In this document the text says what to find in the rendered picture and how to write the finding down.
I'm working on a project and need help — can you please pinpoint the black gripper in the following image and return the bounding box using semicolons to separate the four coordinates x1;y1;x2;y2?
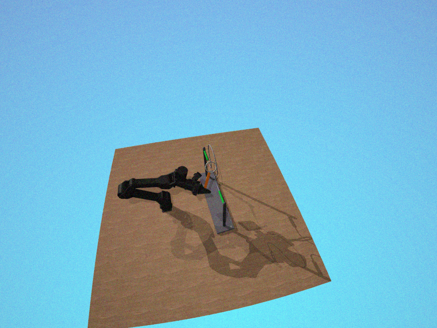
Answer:
183;179;211;195

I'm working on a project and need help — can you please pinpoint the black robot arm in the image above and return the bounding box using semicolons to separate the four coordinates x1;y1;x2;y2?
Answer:
117;166;202;212

